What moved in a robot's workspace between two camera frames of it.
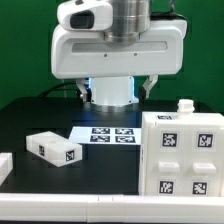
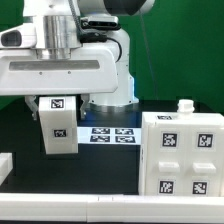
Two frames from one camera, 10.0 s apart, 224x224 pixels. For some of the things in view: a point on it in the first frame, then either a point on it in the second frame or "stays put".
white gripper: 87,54 to 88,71
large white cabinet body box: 181,153 stays put
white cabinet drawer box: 54,148 to 58,117
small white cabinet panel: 166,159 stays put
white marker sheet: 106,135 stays put
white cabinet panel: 203,160 stays put
